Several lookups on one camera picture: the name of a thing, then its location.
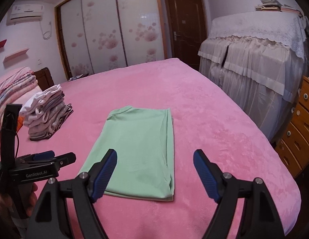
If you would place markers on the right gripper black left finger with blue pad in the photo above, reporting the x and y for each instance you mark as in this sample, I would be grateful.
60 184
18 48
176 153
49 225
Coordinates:
50 217

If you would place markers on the white lace cover cloth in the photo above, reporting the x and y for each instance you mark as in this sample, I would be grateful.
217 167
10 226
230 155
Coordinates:
280 27

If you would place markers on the pink wall shelf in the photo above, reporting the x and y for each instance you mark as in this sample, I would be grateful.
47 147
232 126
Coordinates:
15 55

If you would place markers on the light green t-shirt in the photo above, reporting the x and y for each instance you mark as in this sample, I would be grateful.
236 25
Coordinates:
144 142

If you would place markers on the pink plush bed blanket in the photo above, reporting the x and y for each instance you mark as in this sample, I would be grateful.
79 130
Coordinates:
204 117

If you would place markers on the beige cloth-covered furniture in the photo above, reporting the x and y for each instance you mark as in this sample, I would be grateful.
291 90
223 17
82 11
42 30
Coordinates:
260 76

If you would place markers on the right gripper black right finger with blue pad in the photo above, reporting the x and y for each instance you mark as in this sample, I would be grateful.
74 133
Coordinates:
260 218

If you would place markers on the folded striped pink quilt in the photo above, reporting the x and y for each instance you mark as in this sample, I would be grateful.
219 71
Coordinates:
18 85

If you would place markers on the floral sliding wardrobe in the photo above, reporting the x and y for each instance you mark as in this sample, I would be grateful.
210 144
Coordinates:
95 36

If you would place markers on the white wall air conditioner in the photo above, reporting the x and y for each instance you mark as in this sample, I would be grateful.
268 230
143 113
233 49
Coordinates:
25 13

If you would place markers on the dark brown wooden door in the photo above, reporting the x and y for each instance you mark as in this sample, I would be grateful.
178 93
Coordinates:
187 27

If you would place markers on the stack of books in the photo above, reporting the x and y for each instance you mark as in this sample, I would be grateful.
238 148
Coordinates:
275 5

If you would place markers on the dark wooden headboard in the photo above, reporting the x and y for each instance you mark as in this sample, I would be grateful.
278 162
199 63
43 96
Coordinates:
44 78

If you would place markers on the person's left hand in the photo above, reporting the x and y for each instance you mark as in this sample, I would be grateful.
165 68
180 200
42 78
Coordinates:
8 229

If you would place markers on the wooden chest of drawers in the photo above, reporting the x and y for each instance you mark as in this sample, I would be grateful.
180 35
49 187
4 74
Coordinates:
293 147

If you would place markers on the stack of folded clothes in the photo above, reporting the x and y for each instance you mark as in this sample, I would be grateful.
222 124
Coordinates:
45 112

